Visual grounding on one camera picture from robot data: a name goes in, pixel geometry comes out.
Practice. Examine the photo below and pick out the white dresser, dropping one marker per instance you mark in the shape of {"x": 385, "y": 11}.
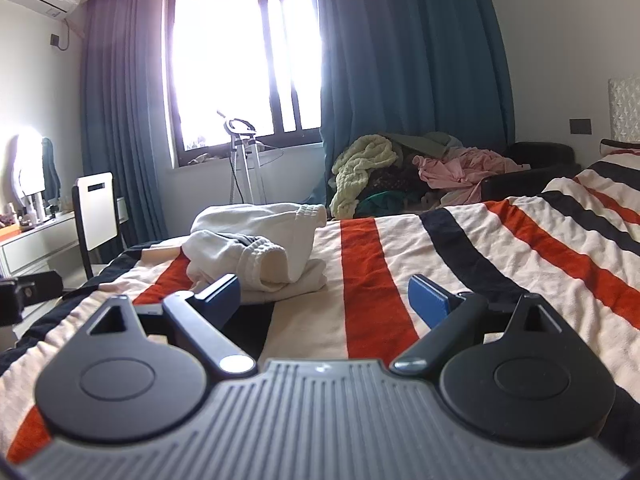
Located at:
{"x": 35, "y": 247}

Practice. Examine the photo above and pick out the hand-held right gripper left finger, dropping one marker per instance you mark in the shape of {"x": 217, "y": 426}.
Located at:
{"x": 220, "y": 300}

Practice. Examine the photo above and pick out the group of cosmetic bottles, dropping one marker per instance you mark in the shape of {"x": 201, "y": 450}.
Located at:
{"x": 35, "y": 210}

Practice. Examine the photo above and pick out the grey-green garment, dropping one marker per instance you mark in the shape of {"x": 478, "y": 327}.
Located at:
{"x": 430, "y": 142}

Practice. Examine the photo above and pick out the white chair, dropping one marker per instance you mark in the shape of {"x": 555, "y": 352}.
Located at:
{"x": 97, "y": 210}

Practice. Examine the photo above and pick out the striped blanket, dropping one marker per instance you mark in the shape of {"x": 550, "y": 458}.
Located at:
{"x": 500, "y": 270}

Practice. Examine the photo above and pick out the dark blue curtain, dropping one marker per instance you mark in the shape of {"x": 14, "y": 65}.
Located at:
{"x": 125, "y": 110}

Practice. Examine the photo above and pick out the white patterned headboard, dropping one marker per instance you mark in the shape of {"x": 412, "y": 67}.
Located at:
{"x": 625, "y": 110}

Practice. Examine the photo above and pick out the black armchair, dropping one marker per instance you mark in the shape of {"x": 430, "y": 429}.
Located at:
{"x": 540, "y": 160}

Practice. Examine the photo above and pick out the dark clothes pile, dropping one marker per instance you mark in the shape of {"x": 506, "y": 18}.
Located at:
{"x": 395, "y": 190}

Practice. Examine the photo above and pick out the white pillow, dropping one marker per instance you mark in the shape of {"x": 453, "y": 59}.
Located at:
{"x": 620, "y": 144}

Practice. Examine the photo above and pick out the teal curtain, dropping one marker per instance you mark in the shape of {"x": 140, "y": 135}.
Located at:
{"x": 410, "y": 60}

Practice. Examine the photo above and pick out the dark wall switch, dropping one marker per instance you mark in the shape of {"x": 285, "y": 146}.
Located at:
{"x": 580, "y": 126}

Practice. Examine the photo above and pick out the window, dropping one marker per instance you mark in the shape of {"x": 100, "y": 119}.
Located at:
{"x": 225, "y": 60}

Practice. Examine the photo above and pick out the white sweater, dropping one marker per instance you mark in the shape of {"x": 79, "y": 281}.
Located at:
{"x": 260, "y": 260}

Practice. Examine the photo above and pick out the mirror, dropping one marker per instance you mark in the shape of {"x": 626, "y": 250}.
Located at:
{"x": 27, "y": 165}

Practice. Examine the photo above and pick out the black wall plug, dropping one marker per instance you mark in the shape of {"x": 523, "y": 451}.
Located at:
{"x": 54, "y": 39}

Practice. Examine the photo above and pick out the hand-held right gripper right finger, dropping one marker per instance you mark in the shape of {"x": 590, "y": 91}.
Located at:
{"x": 427, "y": 302}

